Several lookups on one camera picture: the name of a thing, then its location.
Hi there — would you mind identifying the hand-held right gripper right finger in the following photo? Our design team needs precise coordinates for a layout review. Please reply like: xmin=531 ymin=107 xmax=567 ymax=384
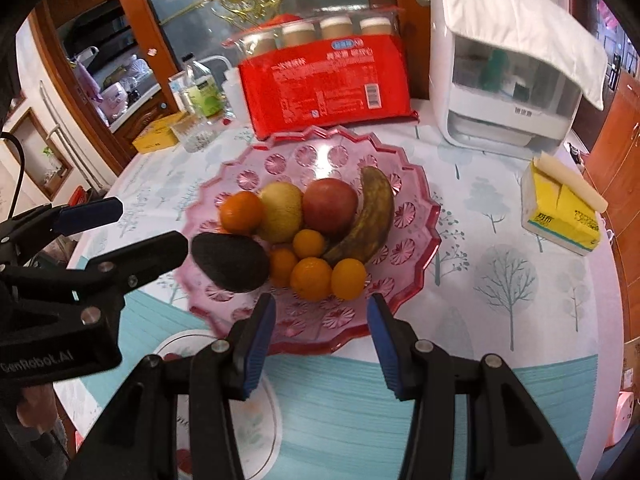
xmin=366 ymin=292 xmax=576 ymax=480

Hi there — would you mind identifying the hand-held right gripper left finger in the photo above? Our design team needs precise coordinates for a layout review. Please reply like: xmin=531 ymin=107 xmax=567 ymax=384
xmin=65 ymin=292 xmax=277 ymax=480

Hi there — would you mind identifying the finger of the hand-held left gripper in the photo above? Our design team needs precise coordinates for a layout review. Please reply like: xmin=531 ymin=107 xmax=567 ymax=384
xmin=0 ymin=231 xmax=192 ymax=307
xmin=0 ymin=197 xmax=124 ymax=267

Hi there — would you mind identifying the pink plastic fruit tray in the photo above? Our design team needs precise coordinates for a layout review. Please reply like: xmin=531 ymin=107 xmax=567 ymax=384
xmin=172 ymin=126 xmax=443 ymax=357

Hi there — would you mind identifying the dark avocado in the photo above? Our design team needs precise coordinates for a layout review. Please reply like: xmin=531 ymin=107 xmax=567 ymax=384
xmin=191 ymin=232 xmax=271 ymax=293

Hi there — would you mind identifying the large orange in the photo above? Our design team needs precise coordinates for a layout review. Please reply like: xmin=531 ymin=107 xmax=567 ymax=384
xmin=219 ymin=191 xmax=266 ymax=235

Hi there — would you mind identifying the overripe brown banana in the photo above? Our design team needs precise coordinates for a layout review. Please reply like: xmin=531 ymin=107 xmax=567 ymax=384
xmin=322 ymin=166 xmax=396 ymax=267

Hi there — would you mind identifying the person's left hand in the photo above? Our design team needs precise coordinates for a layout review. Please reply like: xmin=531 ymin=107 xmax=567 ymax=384
xmin=17 ymin=385 xmax=58 ymax=431

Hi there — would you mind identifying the small orange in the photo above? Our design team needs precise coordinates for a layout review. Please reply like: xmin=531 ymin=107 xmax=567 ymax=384
xmin=292 ymin=229 xmax=327 ymax=259
xmin=269 ymin=248 xmax=300 ymax=288
xmin=290 ymin=257 xmax=333 ymax=302
xmin=330 ymin=258 xmax=367 ymax=301

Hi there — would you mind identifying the yellow cardboard box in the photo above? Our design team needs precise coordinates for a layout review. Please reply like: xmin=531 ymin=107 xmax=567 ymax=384
xmin=131 ymin=111 xmax=193 ymax=155

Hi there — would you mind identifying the clear plastic measuring cup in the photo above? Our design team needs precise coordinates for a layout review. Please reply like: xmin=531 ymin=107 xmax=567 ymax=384
xmin=171 ymin=119 xmax=221 ymax=153

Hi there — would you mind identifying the yellow pear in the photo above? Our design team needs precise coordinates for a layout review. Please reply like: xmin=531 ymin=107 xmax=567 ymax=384
xmin=257 ymin=181 xmax=304 ymax=244

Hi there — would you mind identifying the white blue carton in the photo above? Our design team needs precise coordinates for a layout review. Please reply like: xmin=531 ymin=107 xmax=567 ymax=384
xmin=168 ymin=71 xmax=188 ymax=111

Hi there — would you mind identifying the red apple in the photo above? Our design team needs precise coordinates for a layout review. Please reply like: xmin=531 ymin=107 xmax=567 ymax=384
xmin=301 ymin=178 xmax=359 ymax=237

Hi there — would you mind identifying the clear bottle with green label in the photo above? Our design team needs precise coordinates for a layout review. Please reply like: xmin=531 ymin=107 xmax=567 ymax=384
xmin=176 ymin=54 xmax=224 ymax=120

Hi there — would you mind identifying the white squeeze wash bottle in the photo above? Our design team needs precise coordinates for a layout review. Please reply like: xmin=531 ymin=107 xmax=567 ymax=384
xmin=202 ymin=55 xmax=251 ymax=123

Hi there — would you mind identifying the wooden glass cabinet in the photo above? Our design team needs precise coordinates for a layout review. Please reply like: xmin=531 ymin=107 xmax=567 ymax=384
xmin=30 ymin=0 xmax=493 ymax=161

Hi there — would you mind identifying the yellow tissue pack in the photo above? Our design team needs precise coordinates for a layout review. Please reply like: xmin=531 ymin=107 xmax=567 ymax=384
xmin=520 ymin=154 xmax=610 ymax=257

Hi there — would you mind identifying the brown cardboard box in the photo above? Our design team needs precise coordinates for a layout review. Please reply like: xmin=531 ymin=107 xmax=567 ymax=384
xmin=620 ymin=337 xmax=640 ymax=393

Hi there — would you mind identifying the red paper cup pack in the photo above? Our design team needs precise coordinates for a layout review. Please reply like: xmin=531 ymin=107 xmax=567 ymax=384
xmin=222 ymin=6 xmax=421 ymax=142

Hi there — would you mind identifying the pink round object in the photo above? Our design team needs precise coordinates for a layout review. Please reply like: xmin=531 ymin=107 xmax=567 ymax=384
xmin=607 ymin=390 xmax=640 ymax=448

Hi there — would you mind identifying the white countertop appliance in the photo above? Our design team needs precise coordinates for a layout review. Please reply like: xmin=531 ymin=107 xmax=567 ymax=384
xmin=429 ymin=0 xmax=608 ymax=157

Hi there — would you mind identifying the wooden door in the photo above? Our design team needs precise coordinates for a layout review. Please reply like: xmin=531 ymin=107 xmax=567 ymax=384
xmin=585 ymin=70 xmax=640 ymax=311

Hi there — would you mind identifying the white cloth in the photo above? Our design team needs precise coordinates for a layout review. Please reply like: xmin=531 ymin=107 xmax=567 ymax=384
xmin=432 ymin=0 xmax=608 ymax=111

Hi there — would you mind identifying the black cable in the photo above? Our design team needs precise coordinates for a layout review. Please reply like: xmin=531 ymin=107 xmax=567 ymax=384
xmin=0 ymin=131 xmax=26 ymax=221

